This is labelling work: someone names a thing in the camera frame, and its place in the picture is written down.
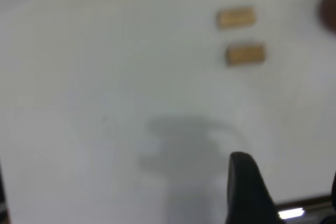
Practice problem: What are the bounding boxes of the flat rectangular wooden block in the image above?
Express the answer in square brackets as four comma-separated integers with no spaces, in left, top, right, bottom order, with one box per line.
[216,6,256,29]

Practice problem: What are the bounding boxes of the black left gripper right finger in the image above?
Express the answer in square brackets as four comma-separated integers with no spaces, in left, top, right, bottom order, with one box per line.
[331,170,336,210]

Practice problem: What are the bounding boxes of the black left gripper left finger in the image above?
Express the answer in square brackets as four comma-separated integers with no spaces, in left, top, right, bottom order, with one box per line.
[226,151,286,224]

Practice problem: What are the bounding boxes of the red ceramic mug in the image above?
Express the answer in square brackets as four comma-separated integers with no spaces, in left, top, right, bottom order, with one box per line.
[318,0,336,33]

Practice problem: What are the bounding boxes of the wooden block with arched notch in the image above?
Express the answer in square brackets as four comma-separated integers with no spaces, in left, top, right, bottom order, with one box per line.
[225,41,266,67]

